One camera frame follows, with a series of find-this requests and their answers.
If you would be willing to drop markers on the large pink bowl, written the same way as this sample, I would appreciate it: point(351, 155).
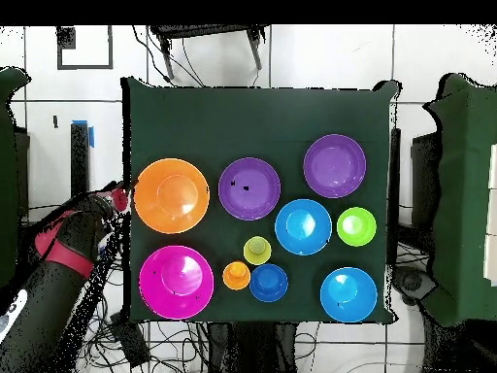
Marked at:
point(176, 287)

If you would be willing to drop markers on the orange cup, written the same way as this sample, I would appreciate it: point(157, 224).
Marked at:
point(236, 276)

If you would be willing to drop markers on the purple shallow bowl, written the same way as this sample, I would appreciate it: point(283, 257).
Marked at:
point(334, 166)
point(256, 202)

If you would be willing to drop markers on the small green bowl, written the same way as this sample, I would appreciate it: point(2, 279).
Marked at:
point(356, 226)

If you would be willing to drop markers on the green cloth side table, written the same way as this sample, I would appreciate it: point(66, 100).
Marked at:
point(466, 175)
point(7, 155)

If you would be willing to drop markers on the black stand frame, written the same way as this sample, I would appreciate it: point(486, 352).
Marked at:
point(80, 163)

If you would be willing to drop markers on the black power strip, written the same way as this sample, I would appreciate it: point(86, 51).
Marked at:
point(134, 349)

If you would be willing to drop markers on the large orange bowl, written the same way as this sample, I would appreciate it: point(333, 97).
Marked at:
point(171, 196)

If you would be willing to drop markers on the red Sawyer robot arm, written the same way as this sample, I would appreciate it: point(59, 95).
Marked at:
point(42, 311)

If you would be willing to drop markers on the black stool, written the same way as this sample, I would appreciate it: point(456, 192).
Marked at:
point(202, 30)

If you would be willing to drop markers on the blue tape strip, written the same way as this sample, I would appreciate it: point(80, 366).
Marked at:
point(91, 136)

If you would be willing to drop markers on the light blue bowl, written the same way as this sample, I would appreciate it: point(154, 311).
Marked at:
point(303, 233)
point(348, 299)

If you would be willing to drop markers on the small dark blue bowl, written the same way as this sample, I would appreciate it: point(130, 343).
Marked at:
point(268, 283)

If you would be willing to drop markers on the small black floor marker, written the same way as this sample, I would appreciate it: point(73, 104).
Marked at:
point(55, 121)

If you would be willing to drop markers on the yellow cup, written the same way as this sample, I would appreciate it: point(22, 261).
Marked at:
point(257, 250)

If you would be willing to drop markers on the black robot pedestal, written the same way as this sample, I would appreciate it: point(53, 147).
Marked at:
point(252, 349)

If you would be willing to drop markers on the grey chair base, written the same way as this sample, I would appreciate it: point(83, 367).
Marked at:
point(413, 283)

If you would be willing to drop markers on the black square floor frame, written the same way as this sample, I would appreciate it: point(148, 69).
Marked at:
point(59, 54)

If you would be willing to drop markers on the dark green tablecloth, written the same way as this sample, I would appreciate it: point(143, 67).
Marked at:
point(233, 116)

